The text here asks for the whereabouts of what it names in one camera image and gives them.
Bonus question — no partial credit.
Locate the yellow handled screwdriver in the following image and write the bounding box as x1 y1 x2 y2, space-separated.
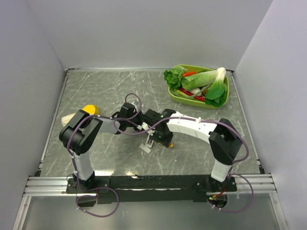
158 142 174 148

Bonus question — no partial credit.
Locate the white remote control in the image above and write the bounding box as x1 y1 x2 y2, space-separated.
145 134 154 149

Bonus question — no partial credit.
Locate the white battery cover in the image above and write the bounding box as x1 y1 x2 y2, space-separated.
139 144 151 153

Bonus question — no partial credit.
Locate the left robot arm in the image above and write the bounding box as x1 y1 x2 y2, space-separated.
59 101 142 193

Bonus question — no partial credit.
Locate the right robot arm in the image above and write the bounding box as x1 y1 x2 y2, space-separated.
142 109 242 191

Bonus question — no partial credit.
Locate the green scallion toy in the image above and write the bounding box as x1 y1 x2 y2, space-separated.
176 84 211 96

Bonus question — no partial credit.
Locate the green plastic basket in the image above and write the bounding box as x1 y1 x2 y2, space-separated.
164 65 230 109

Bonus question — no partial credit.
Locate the red chili pepper toy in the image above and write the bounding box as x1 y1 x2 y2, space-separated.
179 87 205 102

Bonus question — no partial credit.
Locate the white radish toy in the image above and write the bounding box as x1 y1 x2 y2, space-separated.
189 88 202 96

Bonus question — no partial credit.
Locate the green lettuce toy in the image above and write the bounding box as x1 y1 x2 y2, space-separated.
164 66 188 90

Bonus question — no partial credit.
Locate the orange carrot toy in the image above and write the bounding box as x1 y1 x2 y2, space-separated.
183 71 197 77

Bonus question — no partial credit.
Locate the green napa cabbage toy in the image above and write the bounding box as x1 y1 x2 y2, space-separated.
181 70 217 90

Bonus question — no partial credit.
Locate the bok choy toy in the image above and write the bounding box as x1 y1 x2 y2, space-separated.
205 67 228 107

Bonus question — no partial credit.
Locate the yellow napa cabbage toy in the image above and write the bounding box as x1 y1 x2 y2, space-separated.
61 104 99 127

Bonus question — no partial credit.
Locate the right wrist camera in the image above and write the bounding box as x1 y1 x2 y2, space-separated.
137 122 155 136

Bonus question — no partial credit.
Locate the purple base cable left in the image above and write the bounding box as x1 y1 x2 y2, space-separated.
75 186 120 218

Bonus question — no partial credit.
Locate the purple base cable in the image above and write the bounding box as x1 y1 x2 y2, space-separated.
75 186 120 218
207 173 254 214

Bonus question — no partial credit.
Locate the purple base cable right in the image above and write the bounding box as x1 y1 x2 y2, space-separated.
207 173 254 214

